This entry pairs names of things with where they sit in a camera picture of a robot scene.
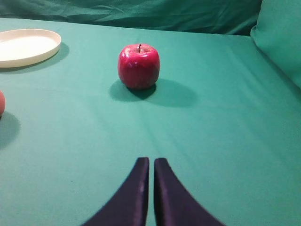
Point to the green table cloth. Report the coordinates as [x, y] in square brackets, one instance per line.
[226, 118]

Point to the green backdrop cloth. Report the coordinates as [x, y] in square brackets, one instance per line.
[274, 25]

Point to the orange round fruit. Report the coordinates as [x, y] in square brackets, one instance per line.
[2, 103]

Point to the red apple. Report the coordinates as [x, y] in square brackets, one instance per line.
[139, 66]

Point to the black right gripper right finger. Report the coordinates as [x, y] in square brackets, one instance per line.
[173, 204]

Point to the pale yellow plate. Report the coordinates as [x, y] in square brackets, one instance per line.
[23, 47]

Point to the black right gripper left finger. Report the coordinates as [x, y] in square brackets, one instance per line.
[129, 205]

